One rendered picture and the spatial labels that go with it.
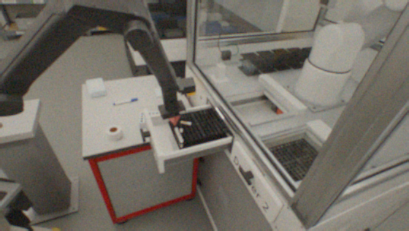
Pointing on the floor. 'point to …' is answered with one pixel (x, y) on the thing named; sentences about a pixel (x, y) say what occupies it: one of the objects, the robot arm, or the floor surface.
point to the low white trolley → (131, 152)
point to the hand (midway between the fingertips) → (174, 123)
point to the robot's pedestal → (36, 166)
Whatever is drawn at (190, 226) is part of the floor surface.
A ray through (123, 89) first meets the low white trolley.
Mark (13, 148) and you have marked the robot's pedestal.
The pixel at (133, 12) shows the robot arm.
